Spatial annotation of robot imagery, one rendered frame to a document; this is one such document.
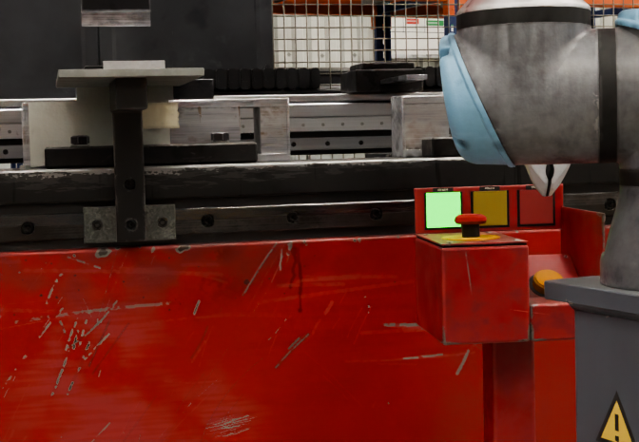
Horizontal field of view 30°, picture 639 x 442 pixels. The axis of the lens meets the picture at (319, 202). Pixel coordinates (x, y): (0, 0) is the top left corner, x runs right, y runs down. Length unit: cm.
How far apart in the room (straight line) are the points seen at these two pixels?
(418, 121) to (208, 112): 33
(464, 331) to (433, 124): 52
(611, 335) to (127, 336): 82
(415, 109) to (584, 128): 85
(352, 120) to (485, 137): 107
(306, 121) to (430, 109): 29
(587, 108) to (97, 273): 84
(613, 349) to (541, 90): 22
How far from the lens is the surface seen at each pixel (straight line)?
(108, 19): 180
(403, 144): 184
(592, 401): 106
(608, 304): 102
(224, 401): 169
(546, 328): 145
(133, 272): 165
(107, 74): 151
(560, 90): 101
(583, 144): 102
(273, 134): 179
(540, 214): 159
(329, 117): 207
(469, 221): 146
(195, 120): 177
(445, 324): 141
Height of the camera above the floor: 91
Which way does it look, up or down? 3 degrees down
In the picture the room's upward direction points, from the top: 1 degrees counter-clockwise
